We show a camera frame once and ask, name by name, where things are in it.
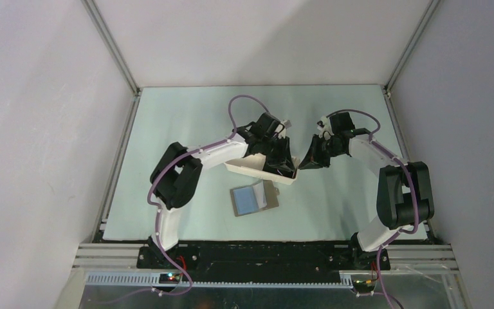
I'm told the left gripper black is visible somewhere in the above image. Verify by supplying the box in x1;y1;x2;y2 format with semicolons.
259;135;294;172

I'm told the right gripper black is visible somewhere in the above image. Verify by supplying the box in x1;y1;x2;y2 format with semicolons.
299;134;344;170

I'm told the white plastic tray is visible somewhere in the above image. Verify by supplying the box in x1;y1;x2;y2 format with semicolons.
224;154;297;185

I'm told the beige card holder wallet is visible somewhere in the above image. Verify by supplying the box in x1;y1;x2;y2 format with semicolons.
230;180;280;217

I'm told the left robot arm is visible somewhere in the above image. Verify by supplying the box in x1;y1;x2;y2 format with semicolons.
147;112;297;268

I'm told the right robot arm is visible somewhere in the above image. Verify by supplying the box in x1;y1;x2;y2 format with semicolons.
298;109;434;269

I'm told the black credit cards stack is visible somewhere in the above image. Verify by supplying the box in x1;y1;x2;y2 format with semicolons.
273;169;296;179

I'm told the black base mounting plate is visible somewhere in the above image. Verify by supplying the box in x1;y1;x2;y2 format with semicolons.
136;240;390;284

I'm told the right circuit board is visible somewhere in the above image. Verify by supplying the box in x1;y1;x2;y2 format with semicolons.
353;279;376;286

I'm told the circuit board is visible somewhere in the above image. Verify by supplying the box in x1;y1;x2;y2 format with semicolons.
159;273;181;284
353;279;376;286

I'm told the left circuit board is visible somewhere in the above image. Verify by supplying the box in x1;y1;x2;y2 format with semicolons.
159;273;181;284

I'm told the aluminium frame rail front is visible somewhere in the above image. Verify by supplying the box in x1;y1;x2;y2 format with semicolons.
73;241;459;287

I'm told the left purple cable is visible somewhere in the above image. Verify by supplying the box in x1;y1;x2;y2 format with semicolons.
147;94;271;297

